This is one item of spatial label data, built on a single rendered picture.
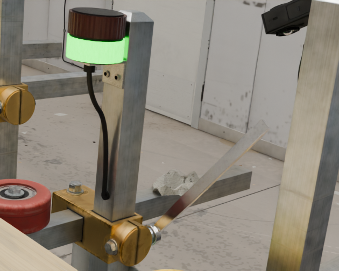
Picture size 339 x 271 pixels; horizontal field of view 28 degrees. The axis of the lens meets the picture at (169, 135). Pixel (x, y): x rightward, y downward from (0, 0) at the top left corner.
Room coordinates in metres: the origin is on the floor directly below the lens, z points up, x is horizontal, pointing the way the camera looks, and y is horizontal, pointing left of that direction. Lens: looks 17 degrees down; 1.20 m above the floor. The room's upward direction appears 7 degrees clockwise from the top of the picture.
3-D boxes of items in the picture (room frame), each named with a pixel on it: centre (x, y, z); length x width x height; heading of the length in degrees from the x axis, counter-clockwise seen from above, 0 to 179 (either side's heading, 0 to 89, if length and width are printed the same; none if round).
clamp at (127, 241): (0.75, 0.07, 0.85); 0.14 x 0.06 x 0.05; 47
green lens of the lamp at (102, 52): (0.70, 0.09, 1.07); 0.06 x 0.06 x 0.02
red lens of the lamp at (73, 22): (0.70, 0.09, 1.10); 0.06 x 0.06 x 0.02
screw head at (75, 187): (0.79, 0.11, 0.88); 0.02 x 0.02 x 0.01
